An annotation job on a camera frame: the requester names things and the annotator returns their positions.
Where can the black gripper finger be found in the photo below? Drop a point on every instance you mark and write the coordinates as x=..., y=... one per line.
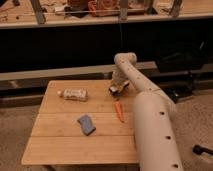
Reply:
x=114, y=90

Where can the blue grey eraser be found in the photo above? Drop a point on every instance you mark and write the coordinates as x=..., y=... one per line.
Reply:
x=86, y=125

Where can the long workbench shelf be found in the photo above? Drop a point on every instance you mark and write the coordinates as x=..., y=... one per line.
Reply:
x=50, y=13

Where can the black chair base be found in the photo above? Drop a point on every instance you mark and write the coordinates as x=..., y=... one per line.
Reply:
x=190, y=67

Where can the light wooden table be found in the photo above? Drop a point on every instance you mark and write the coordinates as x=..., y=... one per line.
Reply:
x=57, y=137

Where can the orange carrot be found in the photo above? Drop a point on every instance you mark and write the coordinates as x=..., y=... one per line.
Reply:
x=119, y=112

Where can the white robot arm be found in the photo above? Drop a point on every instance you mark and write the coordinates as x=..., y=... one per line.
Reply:
x=156, y=145

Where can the white plastic bottle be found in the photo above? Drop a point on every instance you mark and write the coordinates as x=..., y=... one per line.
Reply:
x=73, y=94

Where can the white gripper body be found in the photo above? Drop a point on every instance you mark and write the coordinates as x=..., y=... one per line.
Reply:
x=119, y=81

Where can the black caster wheel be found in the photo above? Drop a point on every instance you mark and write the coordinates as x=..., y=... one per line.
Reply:
x=199, y=150

